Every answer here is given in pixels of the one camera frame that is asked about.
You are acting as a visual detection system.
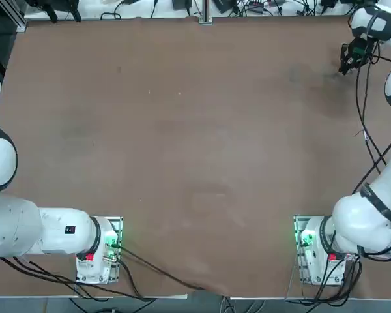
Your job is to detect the black stand legs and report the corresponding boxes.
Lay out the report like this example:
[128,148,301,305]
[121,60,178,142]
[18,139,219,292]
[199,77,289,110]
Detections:
[28,0,83,23]

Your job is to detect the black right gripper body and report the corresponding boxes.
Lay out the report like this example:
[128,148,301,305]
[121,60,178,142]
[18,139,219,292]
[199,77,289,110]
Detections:
[341,37,379,65]

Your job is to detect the black cable across table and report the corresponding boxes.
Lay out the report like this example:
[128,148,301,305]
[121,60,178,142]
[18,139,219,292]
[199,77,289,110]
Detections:
[115,245,210,291]

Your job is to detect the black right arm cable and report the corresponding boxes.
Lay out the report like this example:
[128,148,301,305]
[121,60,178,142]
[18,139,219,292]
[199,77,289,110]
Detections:
[351,41,391,196]

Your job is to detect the aluminium frame rail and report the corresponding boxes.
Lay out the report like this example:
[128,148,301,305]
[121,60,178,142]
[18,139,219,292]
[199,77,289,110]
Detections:
[0,0,27,33]

